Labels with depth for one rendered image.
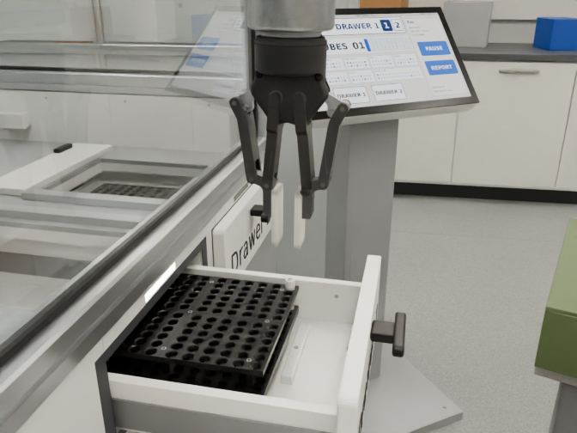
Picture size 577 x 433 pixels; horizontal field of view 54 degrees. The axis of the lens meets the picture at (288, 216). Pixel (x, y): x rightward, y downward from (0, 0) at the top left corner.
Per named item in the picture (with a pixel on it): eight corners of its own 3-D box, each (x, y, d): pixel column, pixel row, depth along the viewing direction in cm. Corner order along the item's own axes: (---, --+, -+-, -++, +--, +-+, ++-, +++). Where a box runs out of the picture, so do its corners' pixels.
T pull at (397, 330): (405, 320, 64) (406, 310, 64) (403, 360, 57) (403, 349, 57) (373, 317, 65) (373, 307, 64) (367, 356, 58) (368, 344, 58)
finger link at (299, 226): (300, 184, 66) (306, 185, 65) (298, 239, 68) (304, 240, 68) (294, 192, 63) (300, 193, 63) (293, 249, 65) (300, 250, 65)
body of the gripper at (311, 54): (337, 32, 61) (333, 117, 64) (260, 29, 62) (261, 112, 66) (325, 37, 54) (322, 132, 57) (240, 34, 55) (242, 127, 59)
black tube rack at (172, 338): (298, 328, 74) (299, 285, 71) (264, 423, 58) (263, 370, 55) (142, 309, 78) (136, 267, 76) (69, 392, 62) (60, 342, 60)
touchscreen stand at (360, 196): (462, 419, 176) (510, 88, 138) (337, 467, 158) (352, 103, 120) (373, 336, 218) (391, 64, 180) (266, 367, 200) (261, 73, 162)
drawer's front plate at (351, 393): (376, 326, 78) (381, 253, 73) (352, 498, 51) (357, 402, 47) (363, 324, 78) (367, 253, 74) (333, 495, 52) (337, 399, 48)
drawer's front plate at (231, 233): (273, 224, 111) (272, 171, 106) (227, 298, 84) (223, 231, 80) (264, 223, 111) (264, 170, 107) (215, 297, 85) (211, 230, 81)
